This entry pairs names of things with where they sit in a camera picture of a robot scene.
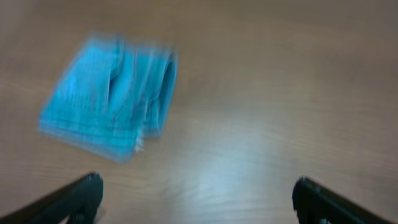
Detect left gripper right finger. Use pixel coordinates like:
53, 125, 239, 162
292, 177, 392, 224

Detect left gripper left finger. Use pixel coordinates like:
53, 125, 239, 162
1, 172, 104, 224

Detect light blue denim jeans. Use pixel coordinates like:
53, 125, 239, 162
38, 35, 178, 162

